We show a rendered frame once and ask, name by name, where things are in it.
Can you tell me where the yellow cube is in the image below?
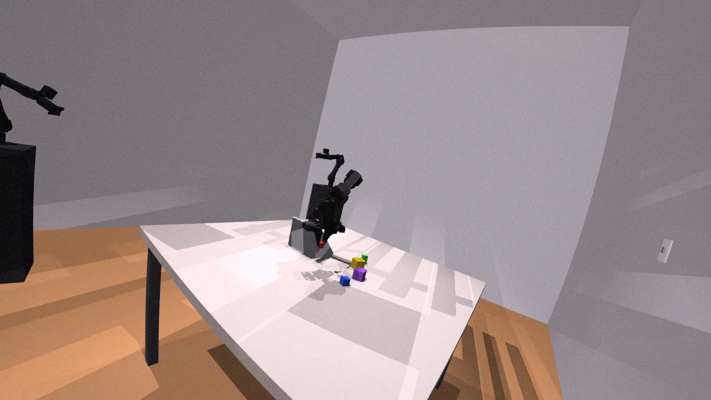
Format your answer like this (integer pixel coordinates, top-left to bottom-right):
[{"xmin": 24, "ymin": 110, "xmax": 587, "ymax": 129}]
[{"xmin": 351, "ymin": 258, "xmax": 365, "ymax": 269}]

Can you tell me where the purple cube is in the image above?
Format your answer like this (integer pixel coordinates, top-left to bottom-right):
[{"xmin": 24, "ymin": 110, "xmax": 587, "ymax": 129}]
[{"xmin": 352, "ymin": 267, "xmax": 367, "ymax": 282}]

